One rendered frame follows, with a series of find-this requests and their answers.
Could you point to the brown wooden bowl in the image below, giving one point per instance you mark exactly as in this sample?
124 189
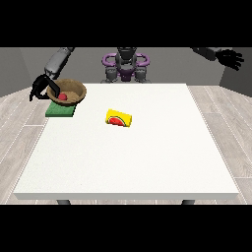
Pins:
67 92

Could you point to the small red ball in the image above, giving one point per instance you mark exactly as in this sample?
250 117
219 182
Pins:
62 96

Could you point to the green square pad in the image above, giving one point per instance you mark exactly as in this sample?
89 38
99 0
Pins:
59 111

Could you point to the grey robot trunk purple rings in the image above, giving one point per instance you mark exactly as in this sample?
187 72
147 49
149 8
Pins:
125 67

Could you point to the dark table leg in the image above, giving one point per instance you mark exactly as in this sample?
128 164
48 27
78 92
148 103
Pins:
188 202
63 202

